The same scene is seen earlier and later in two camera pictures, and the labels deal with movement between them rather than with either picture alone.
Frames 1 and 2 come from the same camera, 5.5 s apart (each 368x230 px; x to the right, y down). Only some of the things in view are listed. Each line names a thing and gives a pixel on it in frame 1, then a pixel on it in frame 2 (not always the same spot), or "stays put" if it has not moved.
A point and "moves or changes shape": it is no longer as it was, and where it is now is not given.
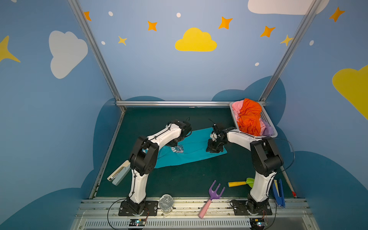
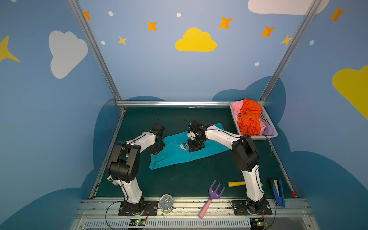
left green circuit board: x=137 y=222 stays put
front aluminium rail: x=103 y=214 stays put
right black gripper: x=215 y=143 to x=194 y=143
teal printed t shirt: x=192 y=149 moves or changes shape
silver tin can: x=166 y=203 stays put
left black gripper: x=175 y=143 to x=157 y=146
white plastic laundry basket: x=265 y=114 stays put
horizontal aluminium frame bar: x=175 y=103 stays put
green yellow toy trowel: x=249 y=181 stays put
